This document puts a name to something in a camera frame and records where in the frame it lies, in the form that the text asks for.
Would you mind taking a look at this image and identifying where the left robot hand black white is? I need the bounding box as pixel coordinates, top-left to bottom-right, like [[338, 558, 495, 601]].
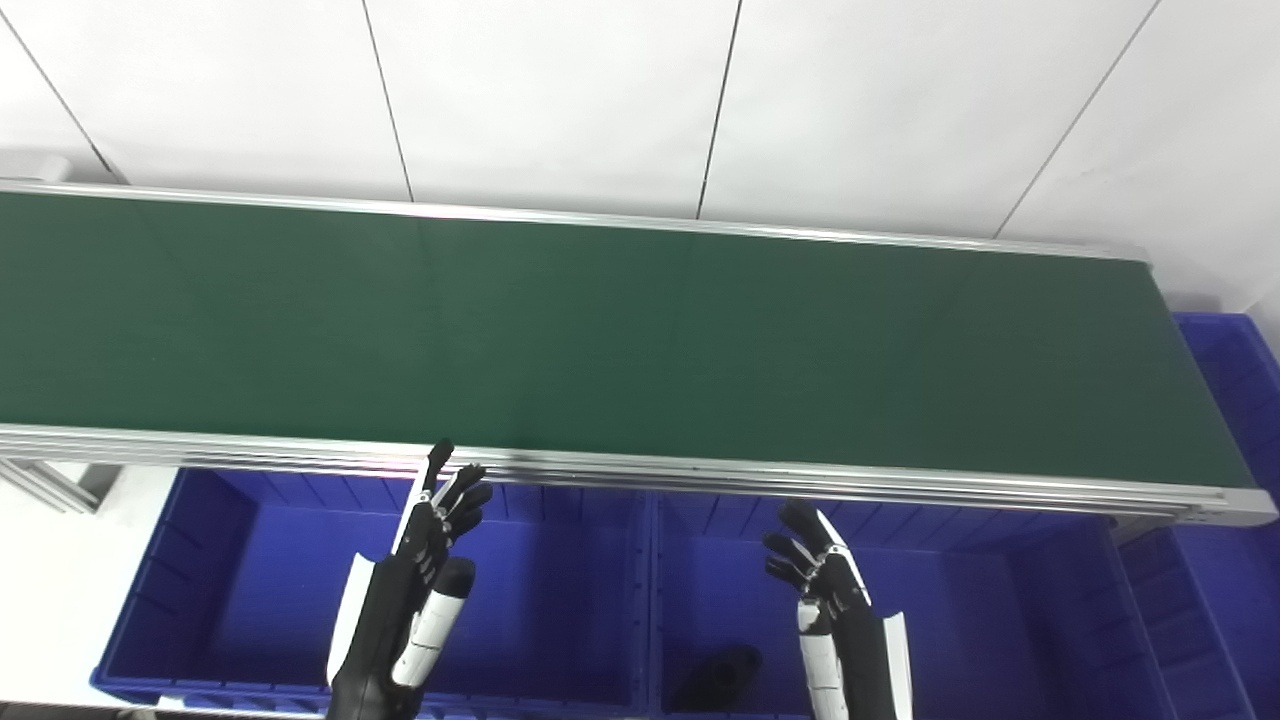
[[325, 440, 494, 720]]

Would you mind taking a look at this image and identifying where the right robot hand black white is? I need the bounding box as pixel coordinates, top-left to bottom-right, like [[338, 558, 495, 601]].
[[762, 500, 914, 720]]

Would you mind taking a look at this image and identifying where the black plastic part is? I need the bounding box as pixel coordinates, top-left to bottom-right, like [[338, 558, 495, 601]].
[[672, 645, 764, 713]]

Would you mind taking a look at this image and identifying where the blue plastic bin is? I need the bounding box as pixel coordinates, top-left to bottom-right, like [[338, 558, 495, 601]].
[[648, 490, 1183, 720], [90, 467, 657, 717], [1108, 312, 1280, 720]]

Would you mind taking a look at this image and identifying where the green conveyor belt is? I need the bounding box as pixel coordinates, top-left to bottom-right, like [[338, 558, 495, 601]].
[[0, 180, 1280, 529], [0, 192, 1257, 492]]

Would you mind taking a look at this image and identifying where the aluminium conveyor support leg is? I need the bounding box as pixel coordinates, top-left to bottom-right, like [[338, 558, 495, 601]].
[[0, 458, 127, 517]]

